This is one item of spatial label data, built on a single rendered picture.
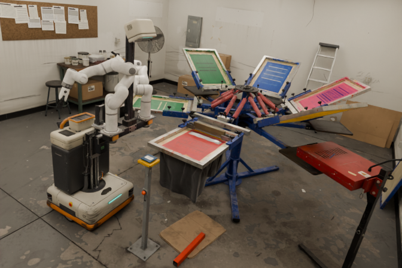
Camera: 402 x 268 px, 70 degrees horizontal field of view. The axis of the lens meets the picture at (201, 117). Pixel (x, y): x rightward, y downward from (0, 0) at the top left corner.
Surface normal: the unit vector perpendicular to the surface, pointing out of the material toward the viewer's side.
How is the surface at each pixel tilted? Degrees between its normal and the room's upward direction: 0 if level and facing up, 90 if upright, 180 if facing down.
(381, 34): 90
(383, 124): 78
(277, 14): 90
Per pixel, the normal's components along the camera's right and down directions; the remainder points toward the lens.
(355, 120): -0.49, 0.05
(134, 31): -0.47, 0.27
